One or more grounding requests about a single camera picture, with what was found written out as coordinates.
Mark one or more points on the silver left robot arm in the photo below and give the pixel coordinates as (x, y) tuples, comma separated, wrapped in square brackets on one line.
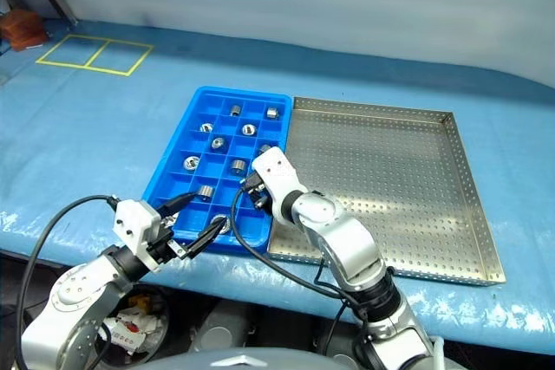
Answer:
[(73, 287)]

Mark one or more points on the blue plastic compartment tray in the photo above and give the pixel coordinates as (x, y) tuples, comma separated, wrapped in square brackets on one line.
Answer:
[(260, 124)]

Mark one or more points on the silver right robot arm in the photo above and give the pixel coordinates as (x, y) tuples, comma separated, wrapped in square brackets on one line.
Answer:
[(347, 240)]

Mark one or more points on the black bin with litter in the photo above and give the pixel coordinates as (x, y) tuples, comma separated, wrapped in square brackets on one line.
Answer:
[(134, 326)]

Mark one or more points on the grey rounded shell with emblem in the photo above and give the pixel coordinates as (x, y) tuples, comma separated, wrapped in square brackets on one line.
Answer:
[(243, 362)]

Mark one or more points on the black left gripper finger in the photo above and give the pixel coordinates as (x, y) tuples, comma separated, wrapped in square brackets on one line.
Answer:
[(178, 203), (206, 238)]

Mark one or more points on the perforated steel tray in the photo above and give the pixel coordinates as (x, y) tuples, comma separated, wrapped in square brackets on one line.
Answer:
[(390, 179)]

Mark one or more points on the yellow tape marking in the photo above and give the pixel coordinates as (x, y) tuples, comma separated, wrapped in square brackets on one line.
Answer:
[(97, 55)]

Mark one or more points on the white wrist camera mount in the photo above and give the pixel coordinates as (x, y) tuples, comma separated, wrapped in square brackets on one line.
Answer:
[(134, 222), (277, 170)]

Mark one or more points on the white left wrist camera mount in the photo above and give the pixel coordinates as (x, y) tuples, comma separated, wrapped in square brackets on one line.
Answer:
[(134, 222)]

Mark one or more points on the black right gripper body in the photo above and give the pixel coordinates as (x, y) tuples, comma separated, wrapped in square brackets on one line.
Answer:
[(260, 203)]

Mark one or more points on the orange brown box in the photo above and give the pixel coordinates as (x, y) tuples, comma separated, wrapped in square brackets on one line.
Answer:
[(24, 30)]

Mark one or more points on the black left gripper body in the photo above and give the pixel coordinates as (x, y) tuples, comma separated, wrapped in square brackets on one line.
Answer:
[(160, 244)]

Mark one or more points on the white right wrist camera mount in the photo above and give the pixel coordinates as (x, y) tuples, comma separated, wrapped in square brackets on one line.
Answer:
[(277, 170)]

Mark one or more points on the silver metal roller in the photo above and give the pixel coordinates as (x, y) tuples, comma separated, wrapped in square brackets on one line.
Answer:
[(217, 143), (205, 191), (272, 113), (237, 166), (190, 162), (234, 110), (205, 127), (249, 129), (263, 147), (218, 219)]

